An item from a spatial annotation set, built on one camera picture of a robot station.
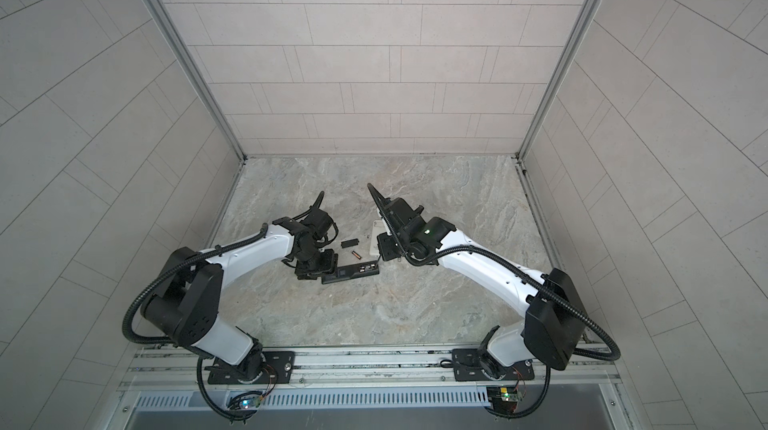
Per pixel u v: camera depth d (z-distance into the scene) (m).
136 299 0.39
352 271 0.86
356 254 0.91
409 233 0.58
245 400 0.65
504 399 0.68
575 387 0.72
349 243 0.93
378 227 0.97
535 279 0.43
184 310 0.43
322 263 0.76
